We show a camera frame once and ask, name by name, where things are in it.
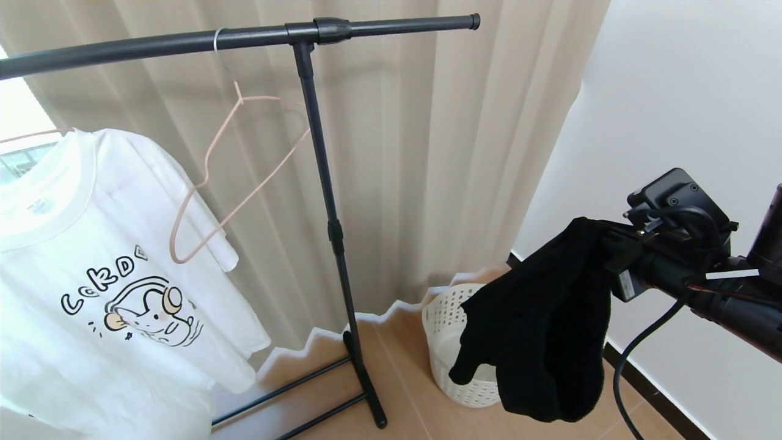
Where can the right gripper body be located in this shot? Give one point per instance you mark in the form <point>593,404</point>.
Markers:
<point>666,272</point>

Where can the black garment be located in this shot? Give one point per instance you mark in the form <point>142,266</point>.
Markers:
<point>537,318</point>

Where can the white garment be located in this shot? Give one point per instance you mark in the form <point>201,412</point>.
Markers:
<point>91,244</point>

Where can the pink clothes hanger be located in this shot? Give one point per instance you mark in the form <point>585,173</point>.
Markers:
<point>240,99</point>
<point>36,134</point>

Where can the white laundry basket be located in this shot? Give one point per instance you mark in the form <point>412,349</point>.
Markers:
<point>446,318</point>

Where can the black clothes rack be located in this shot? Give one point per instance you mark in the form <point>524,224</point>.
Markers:
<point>317,122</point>

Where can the beige curtain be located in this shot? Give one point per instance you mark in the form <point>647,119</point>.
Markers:
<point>427,153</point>

